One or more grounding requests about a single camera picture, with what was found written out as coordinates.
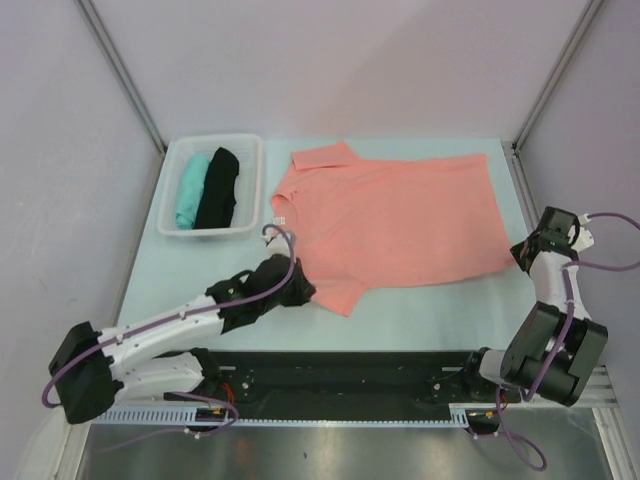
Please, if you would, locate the salmon pink polo shirt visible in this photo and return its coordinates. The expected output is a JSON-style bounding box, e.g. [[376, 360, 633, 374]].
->
[[271, 142, 513, 316]]

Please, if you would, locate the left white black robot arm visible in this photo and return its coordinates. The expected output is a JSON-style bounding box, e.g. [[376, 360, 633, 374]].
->
[[45, 254, 316, 425]]

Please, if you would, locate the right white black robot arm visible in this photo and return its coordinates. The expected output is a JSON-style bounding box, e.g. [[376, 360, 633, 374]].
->
[[461, 235, 608, 406]]

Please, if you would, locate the white plastic basket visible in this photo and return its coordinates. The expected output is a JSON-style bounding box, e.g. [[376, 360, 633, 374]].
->
[[157, 133, 264, 238]]

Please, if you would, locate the rolled black t shirt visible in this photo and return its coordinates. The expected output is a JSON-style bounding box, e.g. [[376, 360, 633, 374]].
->
[[194, 147, 240, 229]]

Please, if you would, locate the rolled teal t shirt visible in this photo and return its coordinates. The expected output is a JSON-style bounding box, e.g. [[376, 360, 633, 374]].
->
[[175, 153, 210, 230]]

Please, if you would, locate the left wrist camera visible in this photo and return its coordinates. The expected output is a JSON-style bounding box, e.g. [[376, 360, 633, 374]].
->
[[265, 234, 291, 257]]

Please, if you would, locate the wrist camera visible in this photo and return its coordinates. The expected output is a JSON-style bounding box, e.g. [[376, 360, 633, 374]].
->
[[265, 234, 291, 257], [537, 206, 595, 252]]

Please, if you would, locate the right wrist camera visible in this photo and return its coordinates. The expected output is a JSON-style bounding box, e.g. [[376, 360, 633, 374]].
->
[[537, 206, 595, 252]]

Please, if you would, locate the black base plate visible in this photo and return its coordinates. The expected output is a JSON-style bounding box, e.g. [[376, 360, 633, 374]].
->
[[189, 349, 496, 420]]

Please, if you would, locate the white slotted cable duct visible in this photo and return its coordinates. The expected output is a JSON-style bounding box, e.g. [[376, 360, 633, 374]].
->
[[92, 405, 469, 428]]

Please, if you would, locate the right aluminium corner post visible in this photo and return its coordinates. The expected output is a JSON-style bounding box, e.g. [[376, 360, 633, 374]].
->
[[511, 0, 608, 152]]

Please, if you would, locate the aluminium corner post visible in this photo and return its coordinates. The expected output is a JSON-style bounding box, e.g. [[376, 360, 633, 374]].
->
[[511, 0, 608, 152], [73, 0, 167, 156]]

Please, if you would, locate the left aluminium corner post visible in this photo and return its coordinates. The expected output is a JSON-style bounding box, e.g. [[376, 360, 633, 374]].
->
[[73, 0, 167, 156]]

